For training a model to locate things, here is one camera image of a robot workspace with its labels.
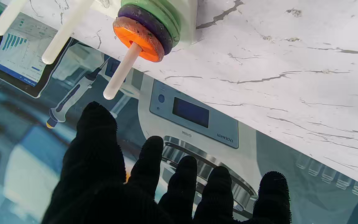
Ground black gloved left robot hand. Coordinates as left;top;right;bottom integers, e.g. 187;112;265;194
41;101;292;224

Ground small orange ring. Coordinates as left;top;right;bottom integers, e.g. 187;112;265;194
113;16;165;63

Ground medium purple ring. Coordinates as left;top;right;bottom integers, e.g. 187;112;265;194
117;4;174;55

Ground white three-rod tower base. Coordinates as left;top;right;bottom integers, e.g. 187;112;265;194
0;0;198;100

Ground large green ring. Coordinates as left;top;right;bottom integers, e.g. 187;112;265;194
121;0;181;48

